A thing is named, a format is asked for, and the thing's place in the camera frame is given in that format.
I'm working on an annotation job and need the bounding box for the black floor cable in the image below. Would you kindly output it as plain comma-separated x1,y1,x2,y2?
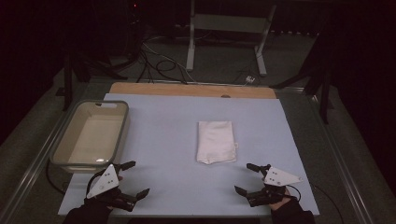
135,46,190,85

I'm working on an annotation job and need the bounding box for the left hand-held gripper black cable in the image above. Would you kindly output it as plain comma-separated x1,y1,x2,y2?
85,173,106,200

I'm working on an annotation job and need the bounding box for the hand-held gripper black cable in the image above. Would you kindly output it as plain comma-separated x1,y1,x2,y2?
286,184,302,200
85,173,106,200

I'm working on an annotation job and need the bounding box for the dark equipment with red light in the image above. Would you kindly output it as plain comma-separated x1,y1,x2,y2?
123,0,145,60

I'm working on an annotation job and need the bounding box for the right hand-held gripper black cable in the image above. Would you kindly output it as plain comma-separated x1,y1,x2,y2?
286,184,302,200

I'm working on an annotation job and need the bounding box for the thin black cable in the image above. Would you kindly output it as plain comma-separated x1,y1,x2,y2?
311,185,345,224
46,160,68,195

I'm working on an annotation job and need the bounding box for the aluminium frame rail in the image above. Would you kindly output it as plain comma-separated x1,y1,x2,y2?
306,92,376,224
0,81,90,224
148,79,305,94

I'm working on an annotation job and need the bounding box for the white floor cable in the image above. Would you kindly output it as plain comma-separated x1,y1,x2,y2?
141,36,196,83

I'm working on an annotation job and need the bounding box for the person's right hand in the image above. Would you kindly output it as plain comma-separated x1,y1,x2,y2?
268,188,295,213

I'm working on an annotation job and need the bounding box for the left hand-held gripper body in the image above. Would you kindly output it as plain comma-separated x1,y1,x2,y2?
84,163,138,213

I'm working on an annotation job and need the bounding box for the wooden board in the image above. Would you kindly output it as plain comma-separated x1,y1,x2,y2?
109,81,277,100

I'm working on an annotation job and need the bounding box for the black tripod stand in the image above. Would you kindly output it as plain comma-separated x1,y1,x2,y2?
269,31,335,125
55,51,129,112

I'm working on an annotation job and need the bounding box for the grey metal stand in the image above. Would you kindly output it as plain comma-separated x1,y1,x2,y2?
185,0,277,77

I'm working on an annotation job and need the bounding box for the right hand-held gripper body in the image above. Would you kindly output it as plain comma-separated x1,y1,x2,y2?
247,165,303,208

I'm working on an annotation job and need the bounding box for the white towel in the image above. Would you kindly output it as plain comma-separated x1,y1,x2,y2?
195,120,239,165

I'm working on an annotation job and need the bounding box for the light blue mat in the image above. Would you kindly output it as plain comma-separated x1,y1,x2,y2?
58,92,320,217

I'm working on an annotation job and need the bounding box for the beige plastic bin grey rim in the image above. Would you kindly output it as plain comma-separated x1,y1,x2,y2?
49,99,131,174

